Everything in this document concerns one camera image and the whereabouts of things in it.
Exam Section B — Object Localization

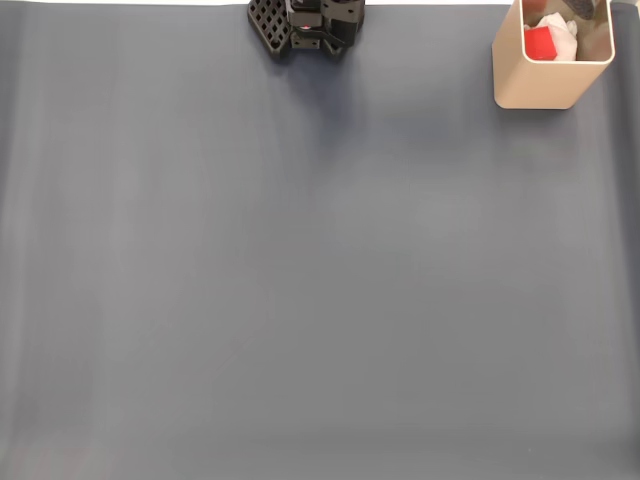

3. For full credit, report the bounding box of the red cube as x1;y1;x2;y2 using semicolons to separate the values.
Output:
523;26;559;63

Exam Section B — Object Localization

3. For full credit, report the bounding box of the white crumpled tissue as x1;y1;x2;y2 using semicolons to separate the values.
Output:
523;11;581;63

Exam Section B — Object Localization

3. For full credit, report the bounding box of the beige open box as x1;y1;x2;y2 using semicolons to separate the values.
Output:
491;0;616;112

